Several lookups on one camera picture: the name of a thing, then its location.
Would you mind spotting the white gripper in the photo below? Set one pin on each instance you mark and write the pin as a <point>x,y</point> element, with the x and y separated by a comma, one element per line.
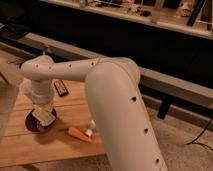
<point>42,92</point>

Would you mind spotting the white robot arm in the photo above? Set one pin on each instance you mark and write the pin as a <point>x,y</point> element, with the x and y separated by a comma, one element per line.
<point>114,101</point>

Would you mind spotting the purple ceramic bowl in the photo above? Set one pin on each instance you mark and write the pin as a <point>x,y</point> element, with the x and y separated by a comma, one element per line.
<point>33,125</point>

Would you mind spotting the white plastic cup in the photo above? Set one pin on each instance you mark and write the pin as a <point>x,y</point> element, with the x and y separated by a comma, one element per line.
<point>25,88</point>

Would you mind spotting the black remote control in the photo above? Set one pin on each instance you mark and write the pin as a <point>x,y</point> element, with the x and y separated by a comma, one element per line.
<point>60,88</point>

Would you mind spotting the orange carrot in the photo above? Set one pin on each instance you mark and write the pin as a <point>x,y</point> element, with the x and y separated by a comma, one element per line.
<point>78,134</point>

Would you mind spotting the wooden table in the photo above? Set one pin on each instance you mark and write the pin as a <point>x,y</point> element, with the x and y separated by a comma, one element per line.
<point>20,146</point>

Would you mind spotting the white squeeze bottle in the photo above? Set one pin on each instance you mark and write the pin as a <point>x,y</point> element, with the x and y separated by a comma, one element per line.
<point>90,130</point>

